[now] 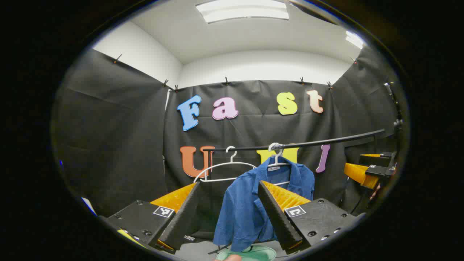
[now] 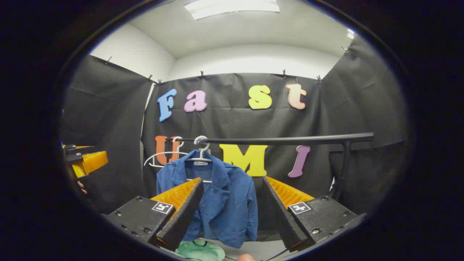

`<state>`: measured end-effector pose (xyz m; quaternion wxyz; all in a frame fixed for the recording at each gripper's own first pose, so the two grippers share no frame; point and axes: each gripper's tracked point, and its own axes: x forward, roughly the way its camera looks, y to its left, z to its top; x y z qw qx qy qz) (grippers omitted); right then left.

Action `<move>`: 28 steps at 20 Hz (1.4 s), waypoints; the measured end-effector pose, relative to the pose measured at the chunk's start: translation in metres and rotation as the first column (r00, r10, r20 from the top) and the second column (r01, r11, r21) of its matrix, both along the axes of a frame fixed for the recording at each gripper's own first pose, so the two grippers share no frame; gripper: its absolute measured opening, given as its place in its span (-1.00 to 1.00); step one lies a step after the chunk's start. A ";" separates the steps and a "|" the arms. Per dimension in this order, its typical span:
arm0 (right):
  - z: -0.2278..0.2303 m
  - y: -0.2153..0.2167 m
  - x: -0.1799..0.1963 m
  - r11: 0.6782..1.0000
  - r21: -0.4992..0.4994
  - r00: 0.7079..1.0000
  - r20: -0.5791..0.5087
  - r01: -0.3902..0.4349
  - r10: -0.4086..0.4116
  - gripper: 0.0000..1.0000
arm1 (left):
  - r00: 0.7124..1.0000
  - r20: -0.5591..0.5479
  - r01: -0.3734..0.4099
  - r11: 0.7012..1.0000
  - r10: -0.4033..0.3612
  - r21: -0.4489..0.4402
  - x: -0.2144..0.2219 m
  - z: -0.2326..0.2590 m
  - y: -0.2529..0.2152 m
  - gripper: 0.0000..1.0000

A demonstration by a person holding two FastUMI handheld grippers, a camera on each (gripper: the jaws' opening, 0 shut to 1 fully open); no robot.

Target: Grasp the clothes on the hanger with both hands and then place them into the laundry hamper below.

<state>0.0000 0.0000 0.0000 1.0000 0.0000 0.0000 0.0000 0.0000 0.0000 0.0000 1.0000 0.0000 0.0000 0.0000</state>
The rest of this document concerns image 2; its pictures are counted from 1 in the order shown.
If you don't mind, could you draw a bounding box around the blue jacket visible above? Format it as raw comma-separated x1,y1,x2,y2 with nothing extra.
156,149,258,249

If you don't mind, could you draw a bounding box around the green laundry hamper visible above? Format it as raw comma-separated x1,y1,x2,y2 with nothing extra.
173,238,226,261

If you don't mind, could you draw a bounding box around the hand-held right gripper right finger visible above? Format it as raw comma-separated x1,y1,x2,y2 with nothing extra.
262,176,366,252

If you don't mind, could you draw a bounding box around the small white clothes hanger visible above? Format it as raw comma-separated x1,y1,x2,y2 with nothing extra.
144,136,189,169

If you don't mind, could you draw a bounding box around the black clothes rail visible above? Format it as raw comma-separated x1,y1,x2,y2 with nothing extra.
166,132,374,203

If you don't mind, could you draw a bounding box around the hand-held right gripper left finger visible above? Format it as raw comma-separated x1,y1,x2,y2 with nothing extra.
101,177,204,251

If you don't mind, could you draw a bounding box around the large white clothes hanger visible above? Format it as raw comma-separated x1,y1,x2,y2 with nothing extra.
185,136,214,183

